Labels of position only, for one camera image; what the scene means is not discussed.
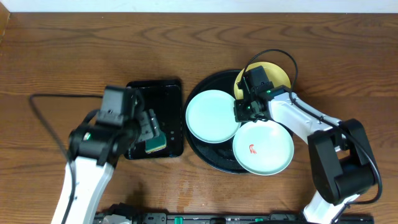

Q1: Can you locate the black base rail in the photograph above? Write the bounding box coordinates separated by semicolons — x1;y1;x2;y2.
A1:
93;203;312;224

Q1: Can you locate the green and yellow sponge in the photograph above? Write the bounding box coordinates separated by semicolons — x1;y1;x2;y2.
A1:
145;131;167;154

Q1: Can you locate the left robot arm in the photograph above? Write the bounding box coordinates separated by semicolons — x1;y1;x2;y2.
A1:
52;109;160;223

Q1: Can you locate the light blue plate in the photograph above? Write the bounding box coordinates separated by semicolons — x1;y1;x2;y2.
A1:
233;121;294;175
185;90;241;144

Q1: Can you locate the black rectangular water tray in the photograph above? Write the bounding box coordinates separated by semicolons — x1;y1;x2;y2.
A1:
124;79;183;160

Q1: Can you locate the yellow plate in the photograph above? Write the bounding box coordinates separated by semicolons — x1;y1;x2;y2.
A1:
233;62;291;100

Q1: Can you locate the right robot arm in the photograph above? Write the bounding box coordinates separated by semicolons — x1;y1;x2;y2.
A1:
233;86;383;223

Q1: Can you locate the round black serving tray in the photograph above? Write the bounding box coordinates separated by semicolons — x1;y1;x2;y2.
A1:
183;68;295;174

